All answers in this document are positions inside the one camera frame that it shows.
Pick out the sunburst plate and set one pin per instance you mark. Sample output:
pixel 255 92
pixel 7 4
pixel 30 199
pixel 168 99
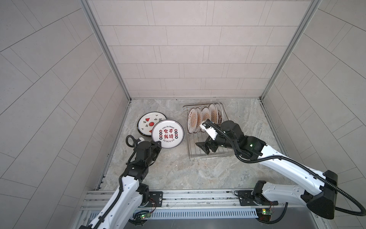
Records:
pixel 206 114
pixel 192 120

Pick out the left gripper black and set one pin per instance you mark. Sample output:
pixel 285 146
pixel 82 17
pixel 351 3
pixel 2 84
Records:
pixel 155 147

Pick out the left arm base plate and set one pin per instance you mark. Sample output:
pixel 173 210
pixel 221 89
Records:
pixel 152 200

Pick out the circuit board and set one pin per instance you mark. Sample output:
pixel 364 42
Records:
pixel 142 215
pixel 264 215

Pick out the aluminium mounting rail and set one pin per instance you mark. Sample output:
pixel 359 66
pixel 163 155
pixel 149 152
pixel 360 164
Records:
pixel 224 198

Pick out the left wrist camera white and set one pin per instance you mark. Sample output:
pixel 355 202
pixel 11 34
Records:
pixel 140 139

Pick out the watermelon pattern plate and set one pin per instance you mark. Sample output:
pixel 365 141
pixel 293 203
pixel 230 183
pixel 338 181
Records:
pixel 147 122

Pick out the left circuit board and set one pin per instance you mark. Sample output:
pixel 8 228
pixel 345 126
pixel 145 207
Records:
pixel 142 215

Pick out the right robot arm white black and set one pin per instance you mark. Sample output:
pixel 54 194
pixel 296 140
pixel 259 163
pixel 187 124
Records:
pixel 316 190

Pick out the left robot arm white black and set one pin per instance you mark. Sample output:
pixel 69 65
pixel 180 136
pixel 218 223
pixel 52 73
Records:
pixel 131 192

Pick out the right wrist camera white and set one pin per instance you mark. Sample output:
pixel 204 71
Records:
pixel 210 128

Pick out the red rimmed plate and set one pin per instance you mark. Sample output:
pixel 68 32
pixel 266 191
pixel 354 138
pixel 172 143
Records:
pixel 214 113
pixel 199 120

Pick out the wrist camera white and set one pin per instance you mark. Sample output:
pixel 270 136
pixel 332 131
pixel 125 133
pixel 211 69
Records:
pixel 140 139
pixel 210 128

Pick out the right circuit board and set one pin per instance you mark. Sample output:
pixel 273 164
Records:
pixel 264 215

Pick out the sunburst plate front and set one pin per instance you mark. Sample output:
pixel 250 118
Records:
pixel 192 120

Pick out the red characters white plate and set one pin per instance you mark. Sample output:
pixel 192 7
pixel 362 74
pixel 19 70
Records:
pixel 169 132

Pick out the ventilation grille strip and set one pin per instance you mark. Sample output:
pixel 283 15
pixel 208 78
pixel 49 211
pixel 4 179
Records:
pixel 204 214

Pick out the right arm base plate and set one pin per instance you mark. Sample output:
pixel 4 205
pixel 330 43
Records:
pixel 247 198

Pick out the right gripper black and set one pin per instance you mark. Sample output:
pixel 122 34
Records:
pixel 211 141

